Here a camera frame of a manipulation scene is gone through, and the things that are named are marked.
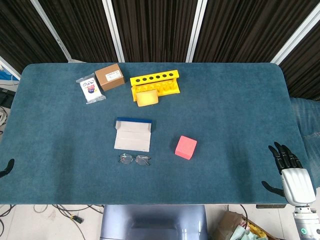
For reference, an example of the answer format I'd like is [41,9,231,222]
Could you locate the wire-frame eyeglasses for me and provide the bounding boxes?
[118,153,152,167]

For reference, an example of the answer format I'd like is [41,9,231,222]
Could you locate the black floor device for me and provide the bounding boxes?
[0,87,16,109]

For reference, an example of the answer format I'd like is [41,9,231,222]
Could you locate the light green cloth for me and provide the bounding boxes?
[226,224,254,240]

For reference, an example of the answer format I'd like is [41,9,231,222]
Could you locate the white cable bundle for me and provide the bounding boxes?
[0,106,11,127]

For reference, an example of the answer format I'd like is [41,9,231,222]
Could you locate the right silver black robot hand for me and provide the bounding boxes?
[261,141,317,206]

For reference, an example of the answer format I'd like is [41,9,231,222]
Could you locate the yellow sponge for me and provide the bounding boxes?
[135,89,160,108]

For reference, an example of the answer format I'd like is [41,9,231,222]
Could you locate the thin black floor cable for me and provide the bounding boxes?
[239,204,250,227]

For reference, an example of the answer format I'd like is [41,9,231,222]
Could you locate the blue printed carton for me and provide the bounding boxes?
[0,69,21,82]

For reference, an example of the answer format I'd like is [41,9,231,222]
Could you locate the grey blue glasses case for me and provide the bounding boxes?
[113,116,154,153]

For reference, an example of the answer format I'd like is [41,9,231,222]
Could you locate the brown cardboard box white label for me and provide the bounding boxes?
[94,63,126,92]

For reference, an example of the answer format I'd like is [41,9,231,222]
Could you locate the white plastic packet printed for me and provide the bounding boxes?
[75,73,107,105]

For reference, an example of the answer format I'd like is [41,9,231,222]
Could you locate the pink foam cube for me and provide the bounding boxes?
[174,135,198,161]

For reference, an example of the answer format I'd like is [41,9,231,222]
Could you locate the yellow crumpled bag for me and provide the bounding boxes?
[247,223,274,240]

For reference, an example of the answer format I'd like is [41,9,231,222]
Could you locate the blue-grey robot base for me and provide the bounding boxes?
[99,204,209,240]

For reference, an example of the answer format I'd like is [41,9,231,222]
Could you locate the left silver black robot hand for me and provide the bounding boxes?
[0,158,15,178]

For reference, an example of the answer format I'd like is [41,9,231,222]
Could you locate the aluminium frame post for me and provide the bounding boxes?
[270,2,320,65]
[30,0,74,63]
[0,55,21,81]
[185,0,208,63]
[101,0,125,63]

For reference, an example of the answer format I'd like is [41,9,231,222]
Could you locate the yellow test tube rack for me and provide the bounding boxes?
[129,69,181,102]

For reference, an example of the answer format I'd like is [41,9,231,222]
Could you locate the blue felt table cloth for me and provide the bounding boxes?
[0,62,312,206]

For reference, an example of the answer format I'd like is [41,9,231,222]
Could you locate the black pleated curtain panel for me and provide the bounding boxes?
[279,23,320,101]
[111,0,199,63]
[37,0,119,63]
[193,0,320,63]
[0,0,68,75]

